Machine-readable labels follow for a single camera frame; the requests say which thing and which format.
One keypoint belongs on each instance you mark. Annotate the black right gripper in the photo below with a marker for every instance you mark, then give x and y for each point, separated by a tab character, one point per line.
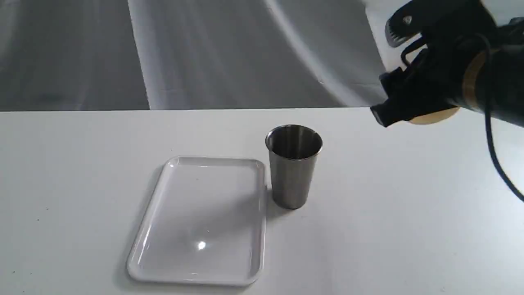
434	63

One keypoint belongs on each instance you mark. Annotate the translucent plastic squeeze bottle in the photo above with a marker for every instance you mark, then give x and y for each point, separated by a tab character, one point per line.
435	117

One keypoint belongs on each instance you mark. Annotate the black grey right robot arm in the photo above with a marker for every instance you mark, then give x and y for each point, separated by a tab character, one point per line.
492	82

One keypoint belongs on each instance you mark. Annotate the stainless steel cup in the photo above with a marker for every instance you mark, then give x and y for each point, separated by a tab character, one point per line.
292	150

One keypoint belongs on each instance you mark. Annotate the white plastic tray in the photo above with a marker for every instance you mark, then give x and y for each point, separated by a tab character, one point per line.
205	224

